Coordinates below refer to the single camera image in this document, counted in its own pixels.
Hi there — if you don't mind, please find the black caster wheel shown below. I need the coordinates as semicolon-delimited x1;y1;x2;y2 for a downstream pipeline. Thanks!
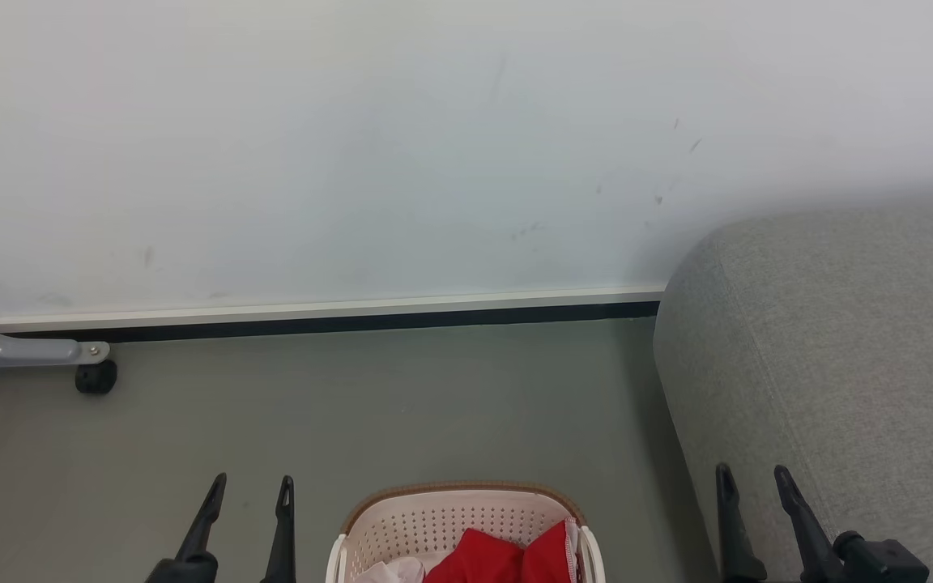
75;359;118;396

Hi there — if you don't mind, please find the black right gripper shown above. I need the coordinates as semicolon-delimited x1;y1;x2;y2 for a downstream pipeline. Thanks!
715;462;931;583

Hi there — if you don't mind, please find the grey fabric sofa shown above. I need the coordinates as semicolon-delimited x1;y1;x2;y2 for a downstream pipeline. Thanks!
653;206;933;583

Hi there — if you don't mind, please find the red garment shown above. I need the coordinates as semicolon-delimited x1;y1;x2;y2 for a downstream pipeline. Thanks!
424;518;582;583

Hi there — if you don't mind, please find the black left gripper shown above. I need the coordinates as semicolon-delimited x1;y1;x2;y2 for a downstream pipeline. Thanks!
145;473;297;583

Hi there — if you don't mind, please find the white and black baseboard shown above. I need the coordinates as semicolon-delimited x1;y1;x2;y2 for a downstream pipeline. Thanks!
0;285;667;342

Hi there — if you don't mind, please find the white garment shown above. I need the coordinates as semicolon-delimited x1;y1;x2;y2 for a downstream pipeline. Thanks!
353;555;427;583

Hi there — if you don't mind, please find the grey metal stand leg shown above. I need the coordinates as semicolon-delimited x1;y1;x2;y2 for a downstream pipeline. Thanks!
0;285;111;369

